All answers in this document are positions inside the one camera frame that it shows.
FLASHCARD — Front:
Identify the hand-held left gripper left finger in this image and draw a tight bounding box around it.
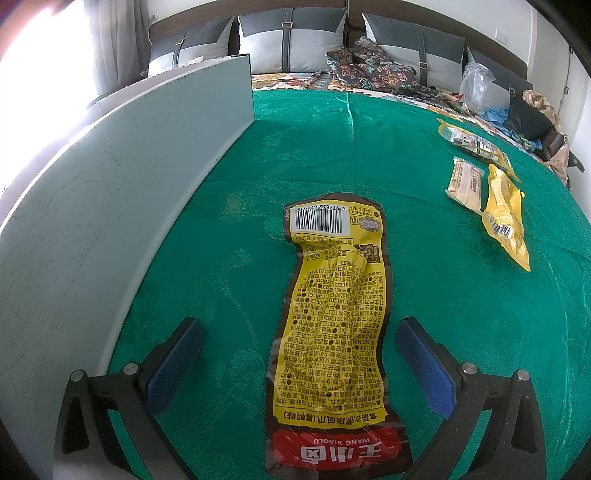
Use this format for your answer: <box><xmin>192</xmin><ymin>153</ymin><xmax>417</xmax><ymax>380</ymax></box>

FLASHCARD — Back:
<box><xmin>53</xmin><ymin>316</ymin><xmax>205</xmax><ymax>480</ymax></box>

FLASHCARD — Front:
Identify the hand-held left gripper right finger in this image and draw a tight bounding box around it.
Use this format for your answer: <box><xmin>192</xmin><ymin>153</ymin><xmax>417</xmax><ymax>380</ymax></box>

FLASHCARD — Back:
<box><xmin>395</xmin><ymin>316</ymin><xmax>548</xmax><ymax>480</ymax></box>

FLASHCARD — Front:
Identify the yellow packet with red end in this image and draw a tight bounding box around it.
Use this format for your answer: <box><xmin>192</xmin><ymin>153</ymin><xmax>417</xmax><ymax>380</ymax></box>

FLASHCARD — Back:
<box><xmin>265</xmin><ymin>194</ymin><xmax>414</xmax><ymax>480</ymax></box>

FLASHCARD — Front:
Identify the plain yellow snack packet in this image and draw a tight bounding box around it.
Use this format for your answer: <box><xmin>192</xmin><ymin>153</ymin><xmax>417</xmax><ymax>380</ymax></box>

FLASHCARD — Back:
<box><xmin>481</xmin><ymin>164</ymin><xmax>532</xmax><ymax>272</ymax></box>

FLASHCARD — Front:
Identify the beige snack bar packet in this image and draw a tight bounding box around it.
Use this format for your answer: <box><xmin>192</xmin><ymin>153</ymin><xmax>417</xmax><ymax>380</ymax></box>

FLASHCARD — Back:
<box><xmin>445</xmin><ymin>157</ymin><xmax>486</xmax><ymax>214</ymax></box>

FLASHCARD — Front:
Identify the beige packet with yellow edges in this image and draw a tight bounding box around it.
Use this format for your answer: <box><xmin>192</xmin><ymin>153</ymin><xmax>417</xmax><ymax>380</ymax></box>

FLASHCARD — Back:
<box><xmin>437</xmin><ymin>119</ymin><xmax>523</xmax><ymax>184</ymax></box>

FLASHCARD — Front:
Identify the green satin cloth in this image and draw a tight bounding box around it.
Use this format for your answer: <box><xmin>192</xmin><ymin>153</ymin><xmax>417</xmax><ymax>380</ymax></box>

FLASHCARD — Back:
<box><xmin>95</xmin><ymin>88</ymin><xmax>591</xmax><ymax>480</ymax></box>

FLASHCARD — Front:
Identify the grey storage box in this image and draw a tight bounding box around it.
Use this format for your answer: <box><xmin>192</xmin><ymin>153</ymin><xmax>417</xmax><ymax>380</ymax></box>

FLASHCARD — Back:
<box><xmin>0</xmin><ymin>54</ymin><xmax>256</xmax><ymax>428</ymax></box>

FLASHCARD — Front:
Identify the dark chair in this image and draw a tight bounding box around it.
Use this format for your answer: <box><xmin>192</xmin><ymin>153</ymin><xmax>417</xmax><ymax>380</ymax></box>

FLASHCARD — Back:
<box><xmin>542</xmin><ymin>131</ymin><xmax>587</xmax><ymax>186</ymax></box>

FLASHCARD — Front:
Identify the black bag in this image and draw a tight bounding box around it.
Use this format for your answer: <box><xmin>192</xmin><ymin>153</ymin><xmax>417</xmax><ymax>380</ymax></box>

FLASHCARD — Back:
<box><xmin>503</xmin><ymin>97</ymin><xmax>555</xmax><ymax>140</ymax></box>

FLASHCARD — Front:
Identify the clear plastic bag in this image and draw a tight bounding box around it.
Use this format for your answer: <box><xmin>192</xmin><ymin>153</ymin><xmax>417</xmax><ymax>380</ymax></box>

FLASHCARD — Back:
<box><xmin>459</xmin><ymin>62</ymin><xmax>496</xmax><ymax>114</ymax></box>

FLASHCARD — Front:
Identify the dark floral folded quilt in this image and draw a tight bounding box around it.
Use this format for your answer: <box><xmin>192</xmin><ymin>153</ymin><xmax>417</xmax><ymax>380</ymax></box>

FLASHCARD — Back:
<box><xmin>325</xmin><ymin>38</ymin><xmax>428</xmax><ymax>94</ymax></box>

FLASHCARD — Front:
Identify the floral bed sheet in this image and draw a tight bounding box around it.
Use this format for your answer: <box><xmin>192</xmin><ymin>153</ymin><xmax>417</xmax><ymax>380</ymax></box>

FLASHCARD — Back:
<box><xmin>252</xmin><ymin>71</ymin><xmax>555</xmax><ymax>163</ymax></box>

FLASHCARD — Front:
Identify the grey curtain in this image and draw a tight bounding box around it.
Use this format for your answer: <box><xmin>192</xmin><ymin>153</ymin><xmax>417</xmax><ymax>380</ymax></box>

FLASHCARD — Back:
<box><xmin>90</xmin><ymin>0</ymin><xmax>154</xmax><ymax>94</ymax></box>

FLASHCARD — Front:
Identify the brown bed headboard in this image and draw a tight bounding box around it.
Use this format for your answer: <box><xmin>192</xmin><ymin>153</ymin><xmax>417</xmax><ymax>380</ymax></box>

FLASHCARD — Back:
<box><xmin>148</xmin><ymin>0</ymin><xmax>530</xmax><ymax>80</ymax></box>

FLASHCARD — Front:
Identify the grey two-tone strapped pillow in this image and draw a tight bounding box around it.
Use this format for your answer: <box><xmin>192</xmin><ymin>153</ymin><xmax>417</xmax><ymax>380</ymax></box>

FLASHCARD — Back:
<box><xmin>238</xmin><ymin>9</ymin><xmax>348</xmax><ymax>73</ymax></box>
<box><xmin>361</xmin><ymin>13</ymin><xmax>467</xmax><ymax>89</ymax></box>
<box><xmin>148</xmin><ymin>17</ymin><xmax>236</xmax><ymax>77</ymax></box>
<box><xmin>466</xmin><ymin>46</ymin><xmax>534</xmax><ymax>110</ymax></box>

